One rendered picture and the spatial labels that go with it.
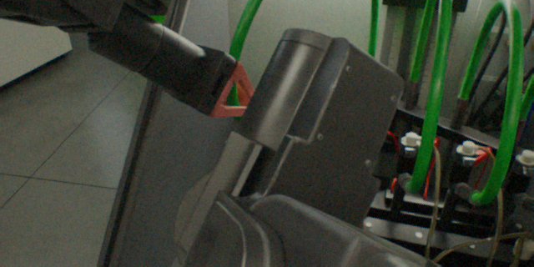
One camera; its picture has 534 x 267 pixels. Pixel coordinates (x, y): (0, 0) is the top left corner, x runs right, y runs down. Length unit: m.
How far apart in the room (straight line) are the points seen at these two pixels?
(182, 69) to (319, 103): 0.29
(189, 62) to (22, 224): 1.98
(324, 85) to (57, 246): 2.05
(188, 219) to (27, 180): 2.42
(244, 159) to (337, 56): 0.06
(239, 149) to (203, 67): 0.27
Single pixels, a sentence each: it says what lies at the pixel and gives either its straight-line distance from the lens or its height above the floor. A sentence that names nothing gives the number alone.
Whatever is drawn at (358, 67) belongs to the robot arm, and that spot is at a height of 1.44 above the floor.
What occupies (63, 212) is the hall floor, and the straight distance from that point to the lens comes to 2.34.
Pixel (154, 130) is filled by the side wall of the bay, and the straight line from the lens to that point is 0.72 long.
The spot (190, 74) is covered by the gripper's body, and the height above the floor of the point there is 1.32.
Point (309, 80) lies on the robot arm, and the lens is 0.20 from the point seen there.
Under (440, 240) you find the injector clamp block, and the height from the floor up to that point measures 0.98.
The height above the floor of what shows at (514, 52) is 1.33.
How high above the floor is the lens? 1.53
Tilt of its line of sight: 33 degrees down
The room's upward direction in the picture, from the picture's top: straight up
